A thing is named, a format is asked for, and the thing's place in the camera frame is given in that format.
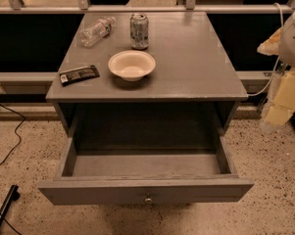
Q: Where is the grey top drawer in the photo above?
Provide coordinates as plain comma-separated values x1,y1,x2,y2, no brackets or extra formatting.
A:
38,126,254,205

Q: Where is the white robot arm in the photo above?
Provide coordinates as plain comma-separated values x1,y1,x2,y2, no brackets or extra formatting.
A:
257,11,295,131

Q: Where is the round metal drawer knob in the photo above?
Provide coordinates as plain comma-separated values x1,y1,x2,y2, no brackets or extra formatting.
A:
144,196,154,204

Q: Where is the grey wooden nightstand cabinet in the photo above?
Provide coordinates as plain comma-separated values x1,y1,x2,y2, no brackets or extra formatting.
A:
46,12,247,128

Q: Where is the white paper bowl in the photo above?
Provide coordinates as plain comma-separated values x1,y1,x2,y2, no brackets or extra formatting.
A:
108,50,156,81

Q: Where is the silver soda can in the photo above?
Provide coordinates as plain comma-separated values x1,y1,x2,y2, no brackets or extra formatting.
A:
130,13,149,50

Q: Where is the clear plastic water bottle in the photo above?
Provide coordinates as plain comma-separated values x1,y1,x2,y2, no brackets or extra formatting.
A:
78,17,116,47

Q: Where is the black snack bar wrapper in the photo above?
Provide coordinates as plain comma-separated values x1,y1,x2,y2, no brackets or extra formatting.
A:
59,65,100,86

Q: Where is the black bar on floor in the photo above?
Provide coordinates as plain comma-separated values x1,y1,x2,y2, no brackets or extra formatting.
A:
0,185,20,227

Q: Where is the white cable on right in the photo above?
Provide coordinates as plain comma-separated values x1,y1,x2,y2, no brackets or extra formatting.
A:
247,2,285,98

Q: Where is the metal railing frame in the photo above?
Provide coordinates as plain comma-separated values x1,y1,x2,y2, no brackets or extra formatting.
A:
0,0,295,73

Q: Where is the black cable on left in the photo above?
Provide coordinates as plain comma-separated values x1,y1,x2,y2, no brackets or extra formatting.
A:
0,93,26,166

